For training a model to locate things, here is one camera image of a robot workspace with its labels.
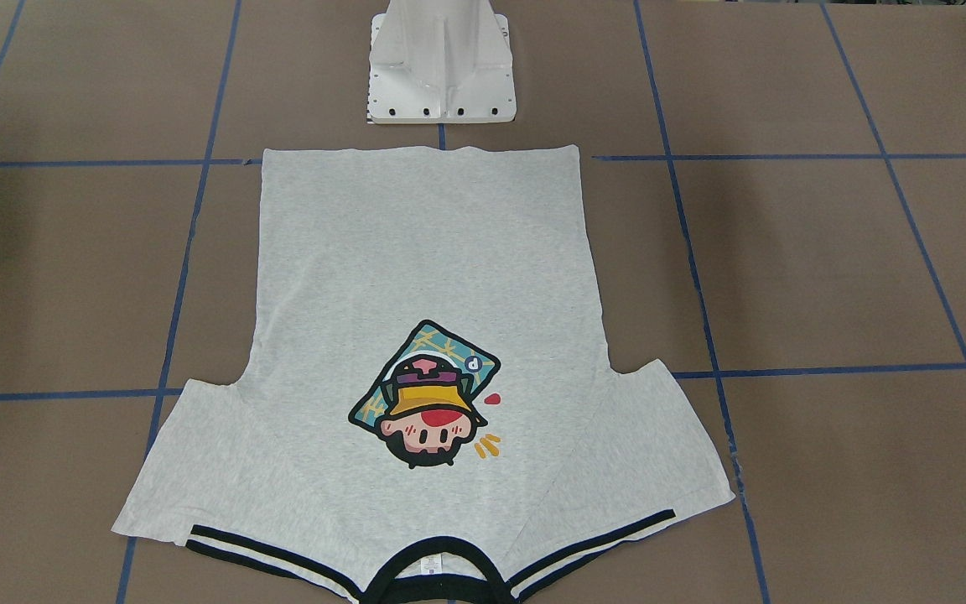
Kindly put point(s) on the grey cartoon print t-shirt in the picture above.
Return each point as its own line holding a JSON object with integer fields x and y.
{"x": 428, "y": 411}

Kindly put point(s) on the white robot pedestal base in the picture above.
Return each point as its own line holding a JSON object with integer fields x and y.
{"x": 440, "y": 63}

